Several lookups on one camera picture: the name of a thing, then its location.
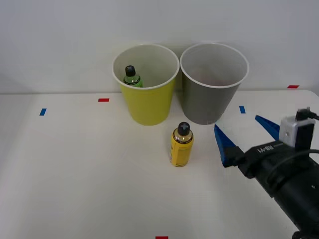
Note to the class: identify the yellow-green plastic bin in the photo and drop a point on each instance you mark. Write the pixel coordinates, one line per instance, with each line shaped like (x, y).
(149, 107)

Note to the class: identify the green bottle with black cap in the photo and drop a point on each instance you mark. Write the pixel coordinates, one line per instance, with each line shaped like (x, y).
(133, 80)

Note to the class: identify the yellow bottle with black cap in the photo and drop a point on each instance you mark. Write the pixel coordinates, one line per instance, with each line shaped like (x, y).
(182, 149)

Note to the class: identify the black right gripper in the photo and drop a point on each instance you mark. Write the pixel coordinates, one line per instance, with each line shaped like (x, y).
(269, 160)

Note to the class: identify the grey plastic bin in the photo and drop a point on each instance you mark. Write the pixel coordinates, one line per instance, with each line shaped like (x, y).
(207, 104)

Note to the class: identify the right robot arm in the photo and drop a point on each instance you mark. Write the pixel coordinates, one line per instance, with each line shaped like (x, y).
(299, 206)

